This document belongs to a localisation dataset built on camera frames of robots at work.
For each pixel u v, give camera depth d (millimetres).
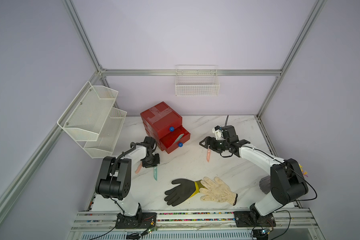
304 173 641
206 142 800
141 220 715
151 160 800
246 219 733
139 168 920
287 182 452
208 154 983
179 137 974
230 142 701
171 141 914
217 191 820
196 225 732
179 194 798
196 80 944
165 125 853
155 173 902
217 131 834
